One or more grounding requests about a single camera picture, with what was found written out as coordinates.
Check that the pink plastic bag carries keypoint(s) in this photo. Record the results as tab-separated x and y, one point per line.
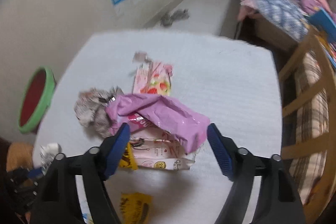
140	111

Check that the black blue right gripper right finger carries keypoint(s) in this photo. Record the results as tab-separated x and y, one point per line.
278	200

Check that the small yellow wrapper piece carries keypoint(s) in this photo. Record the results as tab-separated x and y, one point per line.
135	207

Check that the black white tube wrapper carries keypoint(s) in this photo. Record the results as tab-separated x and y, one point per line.
47	155

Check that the wooden chair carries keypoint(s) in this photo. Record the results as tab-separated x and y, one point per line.
312	156

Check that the grey shoes pair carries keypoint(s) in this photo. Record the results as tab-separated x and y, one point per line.
168	19

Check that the green red trash bin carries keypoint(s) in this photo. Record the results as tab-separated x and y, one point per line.
36	100

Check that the yellow gold snack wrapper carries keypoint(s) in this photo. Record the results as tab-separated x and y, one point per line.
128	160

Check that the pink white strawberry snack box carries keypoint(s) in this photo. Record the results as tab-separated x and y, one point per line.
151	146

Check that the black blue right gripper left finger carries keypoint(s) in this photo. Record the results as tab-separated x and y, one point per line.
57	200

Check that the bed with plaid blanket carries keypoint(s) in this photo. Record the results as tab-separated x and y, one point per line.
281	23

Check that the crumpled brown paper wrapper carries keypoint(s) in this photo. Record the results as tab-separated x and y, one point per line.
90	109

